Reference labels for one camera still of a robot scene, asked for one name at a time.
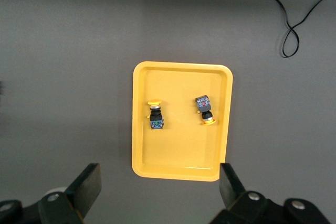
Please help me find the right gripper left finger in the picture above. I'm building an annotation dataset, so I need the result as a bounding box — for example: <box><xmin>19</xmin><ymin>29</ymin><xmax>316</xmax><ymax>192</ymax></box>
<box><xmin>38</xmin><ymin>163</ymin><xmax>102</xmax><ymax>224</ymax></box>

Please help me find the yellow push button green contact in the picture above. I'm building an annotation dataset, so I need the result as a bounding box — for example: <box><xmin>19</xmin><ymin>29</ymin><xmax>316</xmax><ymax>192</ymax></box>
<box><xmin>145</xmin><ymin>98</ymin><xmax>165</xmax><ymax>130</ymax></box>

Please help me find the loose black table cable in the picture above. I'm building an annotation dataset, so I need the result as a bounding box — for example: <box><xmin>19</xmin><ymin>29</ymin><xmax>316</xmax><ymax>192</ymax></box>
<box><xmin>241</xmin><ymin>0</ymin><xmax>336</xmax><ymax>58</ymax></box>

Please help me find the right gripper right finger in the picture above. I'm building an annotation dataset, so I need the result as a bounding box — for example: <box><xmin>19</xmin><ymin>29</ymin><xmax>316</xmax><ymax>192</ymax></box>
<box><xmin>209</xmin><ymin>163</ymin><xmax>287</xmax><ymax>224</ymax></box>

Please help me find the yellow plastic tray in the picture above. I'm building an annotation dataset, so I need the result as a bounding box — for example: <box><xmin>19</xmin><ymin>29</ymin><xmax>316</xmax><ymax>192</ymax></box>
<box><xmin>131</xmin><ymin>61</ymin><xmax>234</xmax><ymax>182</ymax></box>

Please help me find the yellow push button red contact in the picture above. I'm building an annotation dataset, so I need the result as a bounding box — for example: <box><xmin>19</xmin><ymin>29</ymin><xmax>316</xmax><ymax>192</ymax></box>
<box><xmin>194</xmin><ymin>94</ymin><xmax>217</xmax><ymax>126</ymax></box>

